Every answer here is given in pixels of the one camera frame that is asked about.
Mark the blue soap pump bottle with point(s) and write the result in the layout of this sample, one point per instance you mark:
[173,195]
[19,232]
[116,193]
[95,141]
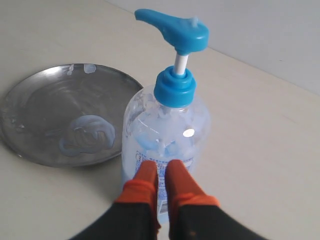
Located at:
[167,121]

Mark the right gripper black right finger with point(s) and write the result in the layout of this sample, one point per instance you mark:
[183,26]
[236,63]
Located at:
[195,215]

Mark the round stainless steel plate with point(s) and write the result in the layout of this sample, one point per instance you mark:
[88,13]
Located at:
[36,112]

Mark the right gripper orange-tipped left finger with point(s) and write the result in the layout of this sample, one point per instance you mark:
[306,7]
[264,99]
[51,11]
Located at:
[133,215]

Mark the blue soap blob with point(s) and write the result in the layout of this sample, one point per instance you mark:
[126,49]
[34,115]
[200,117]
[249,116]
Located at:
[88,134]

